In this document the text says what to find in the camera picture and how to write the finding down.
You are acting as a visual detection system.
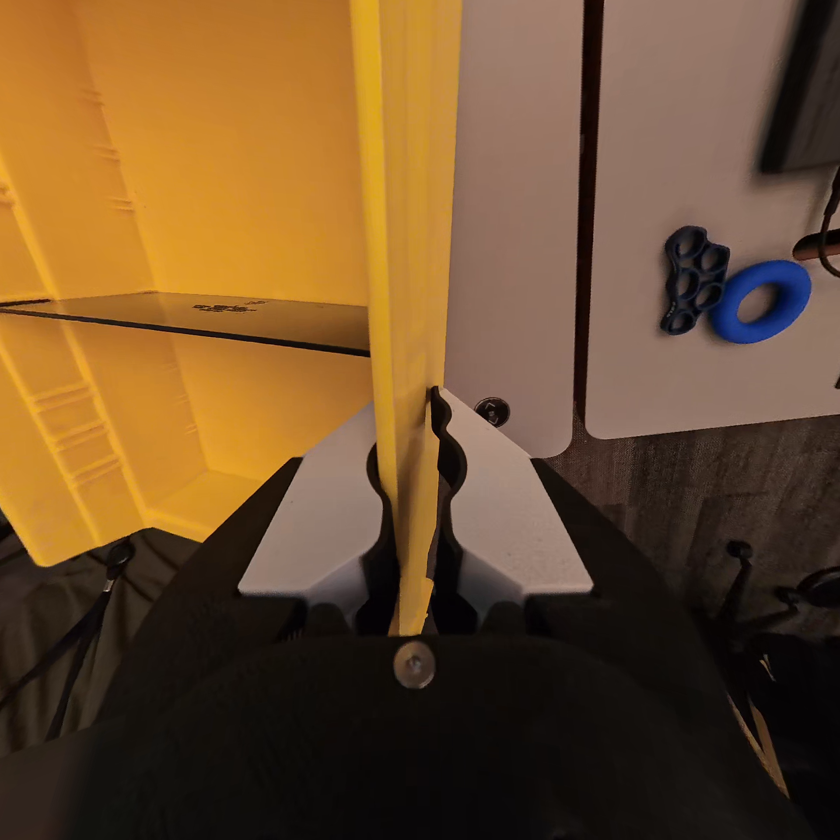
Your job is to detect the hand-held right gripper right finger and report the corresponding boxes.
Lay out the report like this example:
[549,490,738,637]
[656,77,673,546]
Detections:
[427,386,595,635]

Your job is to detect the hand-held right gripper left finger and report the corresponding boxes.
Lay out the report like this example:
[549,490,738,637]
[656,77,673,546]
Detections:
[238,400,403,635]

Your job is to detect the yellow bin with black divider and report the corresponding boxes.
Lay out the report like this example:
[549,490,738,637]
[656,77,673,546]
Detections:
[0,0,463,639]

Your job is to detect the black knobbed lever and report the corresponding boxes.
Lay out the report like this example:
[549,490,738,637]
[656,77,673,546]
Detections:
[0,539,137,742]

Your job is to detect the dark blue finger stretcher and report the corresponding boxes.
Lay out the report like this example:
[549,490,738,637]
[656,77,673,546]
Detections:
[659,226,732,336]

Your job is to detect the black office chair base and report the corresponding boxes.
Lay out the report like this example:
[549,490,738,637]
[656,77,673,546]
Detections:
[722,539,840,657]

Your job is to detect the brown rod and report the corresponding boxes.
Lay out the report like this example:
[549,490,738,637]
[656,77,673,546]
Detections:
[792,228,840,263]

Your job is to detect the dark flat panel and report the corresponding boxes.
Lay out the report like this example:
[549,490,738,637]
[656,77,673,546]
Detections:
[760,0,840,175]

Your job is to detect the blue rubber grip ring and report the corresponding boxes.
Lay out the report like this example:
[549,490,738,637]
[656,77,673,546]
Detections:
[710,260,813,345]

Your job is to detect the black cable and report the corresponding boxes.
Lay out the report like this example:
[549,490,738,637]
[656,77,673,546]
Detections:
[815,184,840,278]

